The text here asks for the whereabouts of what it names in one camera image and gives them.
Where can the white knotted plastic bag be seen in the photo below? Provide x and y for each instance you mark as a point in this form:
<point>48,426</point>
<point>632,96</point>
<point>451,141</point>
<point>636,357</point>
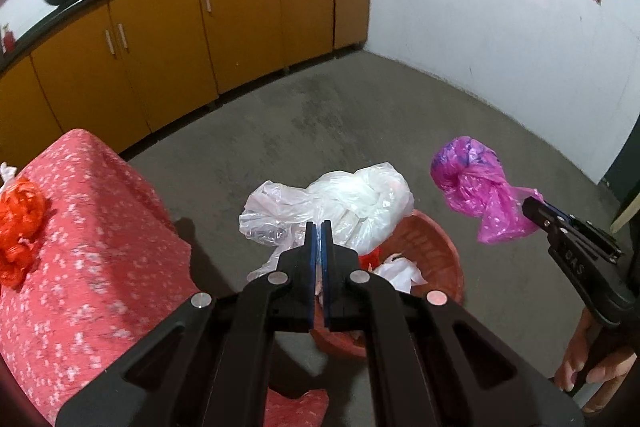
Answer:
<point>400,274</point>

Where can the orange-red plastic bag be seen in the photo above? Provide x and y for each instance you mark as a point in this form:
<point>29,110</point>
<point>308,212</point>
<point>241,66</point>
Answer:
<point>22,232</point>

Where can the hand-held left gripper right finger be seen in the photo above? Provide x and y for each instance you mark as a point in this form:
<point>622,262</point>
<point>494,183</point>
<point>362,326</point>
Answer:
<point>326,267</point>

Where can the purple plastic bag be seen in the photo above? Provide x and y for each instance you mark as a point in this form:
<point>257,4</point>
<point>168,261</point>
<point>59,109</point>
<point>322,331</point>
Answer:
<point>470,187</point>

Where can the wooden base cabinets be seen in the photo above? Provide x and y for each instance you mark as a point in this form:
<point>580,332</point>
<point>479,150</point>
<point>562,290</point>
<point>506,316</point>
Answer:
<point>165,42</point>

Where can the person's right hand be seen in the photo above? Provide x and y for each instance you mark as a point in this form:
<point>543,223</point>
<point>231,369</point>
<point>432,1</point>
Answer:
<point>567,357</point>

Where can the small white plastic scrap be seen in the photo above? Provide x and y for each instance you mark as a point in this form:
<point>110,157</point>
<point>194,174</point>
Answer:
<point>7,174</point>

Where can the red bottle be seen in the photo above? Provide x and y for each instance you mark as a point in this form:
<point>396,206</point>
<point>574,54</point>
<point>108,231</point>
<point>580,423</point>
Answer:
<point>7,41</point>

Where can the red plastic basket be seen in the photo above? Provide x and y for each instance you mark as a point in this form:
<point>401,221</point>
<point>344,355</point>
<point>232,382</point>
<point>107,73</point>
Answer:
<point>435,257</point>

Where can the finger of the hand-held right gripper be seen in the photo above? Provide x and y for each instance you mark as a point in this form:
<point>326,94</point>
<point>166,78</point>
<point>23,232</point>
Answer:
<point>575,227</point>
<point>575,264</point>

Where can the red floral tablecloth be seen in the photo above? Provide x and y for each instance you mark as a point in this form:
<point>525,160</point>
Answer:
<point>100,232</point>

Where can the dark door panel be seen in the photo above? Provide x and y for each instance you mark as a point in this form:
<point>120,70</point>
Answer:
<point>625,172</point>

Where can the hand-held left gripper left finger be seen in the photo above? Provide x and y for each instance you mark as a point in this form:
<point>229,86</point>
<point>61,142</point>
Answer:
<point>312,257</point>

